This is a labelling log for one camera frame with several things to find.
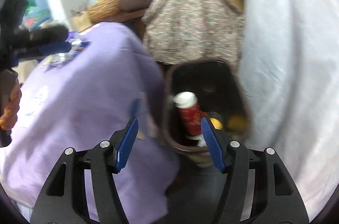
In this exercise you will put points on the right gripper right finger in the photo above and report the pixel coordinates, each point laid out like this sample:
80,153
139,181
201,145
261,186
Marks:
258,187

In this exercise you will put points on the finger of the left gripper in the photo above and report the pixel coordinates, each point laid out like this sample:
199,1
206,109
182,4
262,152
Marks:
38,52
39,37

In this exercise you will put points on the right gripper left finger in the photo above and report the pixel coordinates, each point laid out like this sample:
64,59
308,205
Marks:
81,188

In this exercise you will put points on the yellow knitted corn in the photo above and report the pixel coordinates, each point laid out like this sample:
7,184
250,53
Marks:
237,123

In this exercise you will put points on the red cylindrical canister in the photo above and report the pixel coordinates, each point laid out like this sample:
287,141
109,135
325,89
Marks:
188,106

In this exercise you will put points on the white tissue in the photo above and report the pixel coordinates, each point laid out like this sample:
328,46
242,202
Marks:
201,141

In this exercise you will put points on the yellow cylindrical can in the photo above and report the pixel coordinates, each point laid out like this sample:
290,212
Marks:
216,119

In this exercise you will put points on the dark brown trash bin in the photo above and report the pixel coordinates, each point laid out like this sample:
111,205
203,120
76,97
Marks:
216,88

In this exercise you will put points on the left hand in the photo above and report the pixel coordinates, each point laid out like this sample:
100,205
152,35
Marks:
9,117

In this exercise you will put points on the utensil holder box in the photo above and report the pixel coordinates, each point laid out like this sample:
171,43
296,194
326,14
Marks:
81,21

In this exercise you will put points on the blue water jug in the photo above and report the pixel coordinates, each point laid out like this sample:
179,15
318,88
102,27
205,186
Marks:
37,12

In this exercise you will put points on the woven wicker basket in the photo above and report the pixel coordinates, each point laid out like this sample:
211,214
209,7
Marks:
103,9

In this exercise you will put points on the purple floral tablecloth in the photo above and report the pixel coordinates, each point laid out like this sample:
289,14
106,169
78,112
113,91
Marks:
80,104

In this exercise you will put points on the wooden counter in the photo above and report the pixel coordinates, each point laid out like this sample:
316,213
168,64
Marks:
124,16

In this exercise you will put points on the floral cloth cover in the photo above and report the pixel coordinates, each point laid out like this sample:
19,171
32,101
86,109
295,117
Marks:
178,31

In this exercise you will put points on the white cloth cover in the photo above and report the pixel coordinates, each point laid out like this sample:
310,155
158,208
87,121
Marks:
289,74

